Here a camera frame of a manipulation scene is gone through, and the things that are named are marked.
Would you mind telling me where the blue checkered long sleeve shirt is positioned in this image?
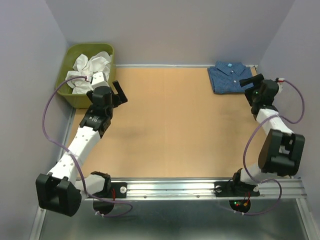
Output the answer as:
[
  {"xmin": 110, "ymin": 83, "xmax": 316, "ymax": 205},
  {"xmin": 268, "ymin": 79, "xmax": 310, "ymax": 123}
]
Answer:
[{"xmin": 207, "ymin": 61, "xmax": 253, "ymax": 95}]

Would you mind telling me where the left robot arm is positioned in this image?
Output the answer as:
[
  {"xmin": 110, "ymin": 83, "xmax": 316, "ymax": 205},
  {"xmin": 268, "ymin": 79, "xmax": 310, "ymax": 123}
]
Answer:
[{"xmin": 35, "ymin": 80, "xmax": 128, "ymax": 217}]

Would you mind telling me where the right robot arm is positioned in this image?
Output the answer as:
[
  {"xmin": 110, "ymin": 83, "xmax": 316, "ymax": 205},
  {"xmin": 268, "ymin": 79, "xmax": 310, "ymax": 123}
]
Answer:
[{"xmin": 230, "ymin": 74, "xmax": 306, "ymax": 195}]

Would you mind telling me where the white crumpled shirt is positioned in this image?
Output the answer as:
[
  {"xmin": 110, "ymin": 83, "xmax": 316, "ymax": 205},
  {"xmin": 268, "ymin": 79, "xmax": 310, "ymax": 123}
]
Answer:
[{"xmin": 65, "ymin": 51, "xmax": 113, "ymax": 95}]

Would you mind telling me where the green plastic bin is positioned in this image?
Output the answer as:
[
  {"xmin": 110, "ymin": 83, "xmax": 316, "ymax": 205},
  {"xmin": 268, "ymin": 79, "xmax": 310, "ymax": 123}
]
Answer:
[{"xmin": 55, "ymin": 43, "xmax": 116, "ymax": 109}]

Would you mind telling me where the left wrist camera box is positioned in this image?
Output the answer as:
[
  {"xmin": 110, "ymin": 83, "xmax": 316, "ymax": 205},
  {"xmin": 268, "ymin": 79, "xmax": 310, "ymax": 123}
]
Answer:
[{"xmin": 87, "ymin": 71, "xmax": 109, "ymax": 90}]

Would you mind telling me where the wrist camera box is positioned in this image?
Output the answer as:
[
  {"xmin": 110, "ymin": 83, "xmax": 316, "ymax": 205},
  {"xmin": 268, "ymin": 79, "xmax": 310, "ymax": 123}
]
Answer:
[
  {"xmin": 275, "ymin": 77, "xmax": 286, "ymax": 94},
  {"xmin": 87, "ymin": 71, "xmax": 109, "ymax": 90}
]

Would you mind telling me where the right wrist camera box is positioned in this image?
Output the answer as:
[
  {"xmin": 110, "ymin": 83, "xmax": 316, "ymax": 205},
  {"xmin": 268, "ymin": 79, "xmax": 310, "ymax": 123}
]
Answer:
[{"xmin": 275, "ymin": 77, "xmax": 286, "ymax": 94}]

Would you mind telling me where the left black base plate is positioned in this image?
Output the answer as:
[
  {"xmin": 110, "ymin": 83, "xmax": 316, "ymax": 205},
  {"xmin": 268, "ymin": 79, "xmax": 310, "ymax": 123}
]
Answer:
[{"xmin": 88, "ymin": 181, "xmax": 128, "ymax": 199}]

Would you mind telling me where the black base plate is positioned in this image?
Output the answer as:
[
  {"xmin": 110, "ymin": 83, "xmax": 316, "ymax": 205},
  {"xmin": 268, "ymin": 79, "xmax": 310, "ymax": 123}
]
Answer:
[
  {"xmin": 213, "ymin": 180, "xmax": 260, "ymax": 198},
  {"xmin": 88, "ymin": 181, "xmax": 128, "ymax": 199}
]

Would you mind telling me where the aluminium mounting rail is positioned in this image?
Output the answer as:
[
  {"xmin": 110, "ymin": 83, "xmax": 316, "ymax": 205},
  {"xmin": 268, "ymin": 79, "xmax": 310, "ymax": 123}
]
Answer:
[{"xmin": 29, "ymin": 109, "xmax": 313, "ymax": 240}]

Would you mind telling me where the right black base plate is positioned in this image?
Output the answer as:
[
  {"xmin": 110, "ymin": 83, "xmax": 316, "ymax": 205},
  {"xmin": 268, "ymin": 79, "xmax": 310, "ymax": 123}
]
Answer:
[{"xmin": 213, "ymin": 180, "xmax": 260, "ymax": 198}]

